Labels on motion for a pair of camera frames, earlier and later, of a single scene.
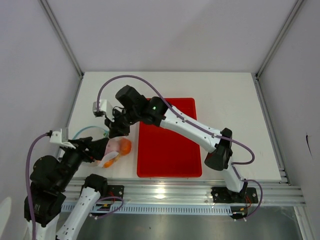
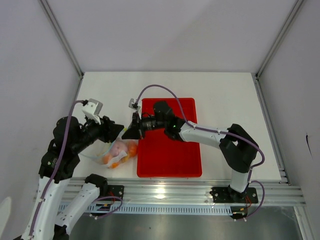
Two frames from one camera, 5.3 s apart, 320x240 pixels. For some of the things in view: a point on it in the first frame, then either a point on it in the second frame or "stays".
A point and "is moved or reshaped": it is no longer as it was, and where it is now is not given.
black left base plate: (115, 190) stays
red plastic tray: (164, 153) stays
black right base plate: (224, 195) stays
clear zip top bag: (112, 147) is moved or reshaped
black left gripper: (97, 148) to (110, 130)
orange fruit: (125, 146) to (132, 149)
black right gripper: (116, 129) to (136, 131)
